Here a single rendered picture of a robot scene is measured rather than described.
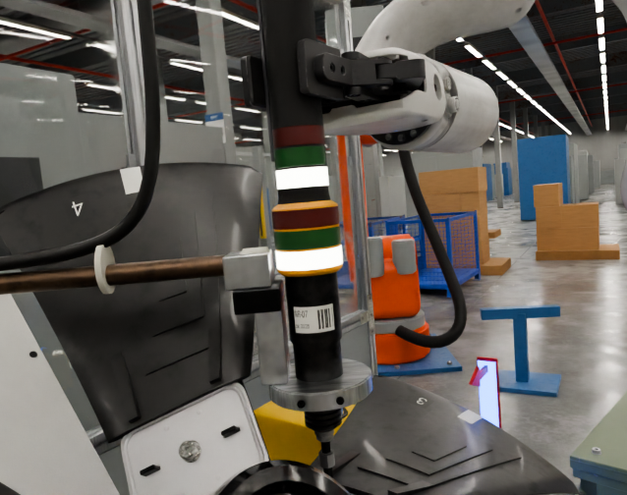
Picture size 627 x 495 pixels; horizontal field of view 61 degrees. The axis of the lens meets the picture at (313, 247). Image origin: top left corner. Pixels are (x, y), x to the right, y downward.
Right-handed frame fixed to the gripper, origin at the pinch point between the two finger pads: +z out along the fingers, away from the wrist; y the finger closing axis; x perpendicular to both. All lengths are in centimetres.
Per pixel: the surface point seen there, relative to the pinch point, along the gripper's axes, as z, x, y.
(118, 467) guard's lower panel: -29, -57, 70
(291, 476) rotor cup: 6.9, -22.8, -2.7
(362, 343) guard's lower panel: -122, -58, 70
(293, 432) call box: -31, -42, 28
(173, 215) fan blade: -1.3, -8.3, 14.3
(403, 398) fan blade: -21.7, -29.9, 4.7
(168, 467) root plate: 7.8, -24.1, 6.6
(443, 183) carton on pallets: -754, -3, 287
